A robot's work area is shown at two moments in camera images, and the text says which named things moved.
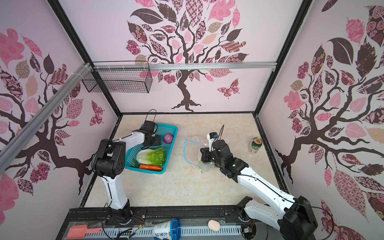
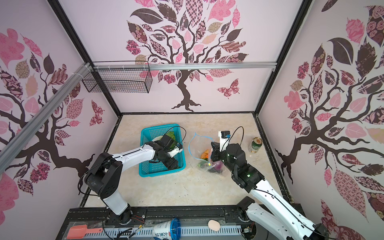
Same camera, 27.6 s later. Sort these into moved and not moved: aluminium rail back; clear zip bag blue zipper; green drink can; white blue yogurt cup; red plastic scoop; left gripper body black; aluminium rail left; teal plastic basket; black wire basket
Moved: clear zip bag blue zipper; left gripper body black; teal plastic basket
Not moved: green drink can; aluminium rail back; red plastic scoop; white blue yogurt cup; black wire basket; aluminium rail left
